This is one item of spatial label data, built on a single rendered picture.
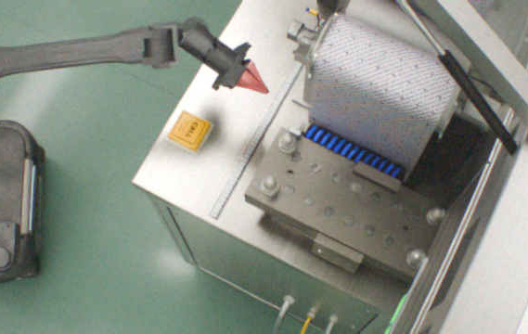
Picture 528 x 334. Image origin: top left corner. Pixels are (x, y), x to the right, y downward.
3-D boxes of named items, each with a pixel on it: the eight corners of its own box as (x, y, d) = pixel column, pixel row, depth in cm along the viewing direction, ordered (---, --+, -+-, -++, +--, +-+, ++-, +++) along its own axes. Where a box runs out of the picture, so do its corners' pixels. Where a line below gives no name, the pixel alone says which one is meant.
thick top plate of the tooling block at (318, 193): (280, 136, 158) (281, 125, 152) (452, 221, 151) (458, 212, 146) (244, 201, 153) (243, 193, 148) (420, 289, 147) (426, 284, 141)
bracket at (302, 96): (299, 83, 169) (303, 15, 140) (325, 95, 168) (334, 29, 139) (289, 100, 168) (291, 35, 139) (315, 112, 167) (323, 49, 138)
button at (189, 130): (184, 112, 167) (183, 109, 165) (211, 126, 166) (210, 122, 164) (168, 138, 166) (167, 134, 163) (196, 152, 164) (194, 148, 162)
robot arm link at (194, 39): (173, 45, 141) (192, 22, 140) (173, 37, 148) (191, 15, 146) (202, 66, 144) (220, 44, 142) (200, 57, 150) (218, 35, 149)
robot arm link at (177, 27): (151, 70, 144) (148, 27, 140) (152, 55, 154) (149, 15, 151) (212, 65, 145) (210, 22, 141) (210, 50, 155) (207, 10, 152)
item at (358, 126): (309, 121, 154) (313, 83, 136) (412, 171, 150) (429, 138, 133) (307, 122, 154) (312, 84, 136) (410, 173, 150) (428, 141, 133)
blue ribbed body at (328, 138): (311, 126, 154) (312, 120, 151) (405, 173, 151) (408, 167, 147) (303, 140, 153) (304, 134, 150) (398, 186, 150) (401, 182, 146)
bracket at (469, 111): (470, 92, 127) (472, 87, 125) (498, 106, 126) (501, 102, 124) (459, 115, 126) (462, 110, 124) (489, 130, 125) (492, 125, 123)
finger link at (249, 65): (249, 114, 152) (212, 88, 149) (265, 86, 154) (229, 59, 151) (264, 109, 146) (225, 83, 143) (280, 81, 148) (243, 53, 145)
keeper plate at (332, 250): (315, 244, 156) (318, 232, 146) (358, 265, 155) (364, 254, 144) (310, 254, 156) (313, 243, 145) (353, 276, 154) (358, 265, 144)
